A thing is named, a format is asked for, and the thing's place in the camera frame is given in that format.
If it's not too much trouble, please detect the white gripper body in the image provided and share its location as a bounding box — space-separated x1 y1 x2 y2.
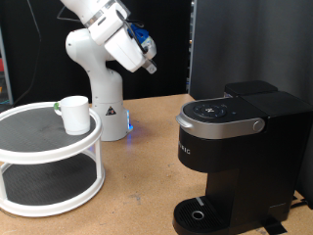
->
104 24 148 73

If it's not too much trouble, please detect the white mug with green handle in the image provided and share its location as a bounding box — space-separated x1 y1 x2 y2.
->
53 95 92 136

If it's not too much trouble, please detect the black Keurig coffee machine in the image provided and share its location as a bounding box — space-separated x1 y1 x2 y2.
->
172 80 313 235

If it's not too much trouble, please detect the black curtain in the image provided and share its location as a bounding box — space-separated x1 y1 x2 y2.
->
0 0 192 106

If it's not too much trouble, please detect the white two-tier turntable rack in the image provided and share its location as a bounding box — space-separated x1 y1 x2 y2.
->
0 101 106 218

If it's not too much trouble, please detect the black tape strip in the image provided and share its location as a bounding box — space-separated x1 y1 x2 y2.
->
260 217 289 235

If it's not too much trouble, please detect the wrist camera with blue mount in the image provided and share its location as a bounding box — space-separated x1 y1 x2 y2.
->
129 22 157 61

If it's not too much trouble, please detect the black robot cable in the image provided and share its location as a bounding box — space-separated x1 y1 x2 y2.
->
56 3 146 57

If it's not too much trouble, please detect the black hanging cable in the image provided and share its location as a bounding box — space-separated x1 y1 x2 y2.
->
4 0 43 107

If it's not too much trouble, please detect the metal shelf frame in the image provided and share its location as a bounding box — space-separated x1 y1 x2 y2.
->
0 27 14 106

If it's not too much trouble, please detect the black power cable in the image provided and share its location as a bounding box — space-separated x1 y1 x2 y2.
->
289 195 309 211

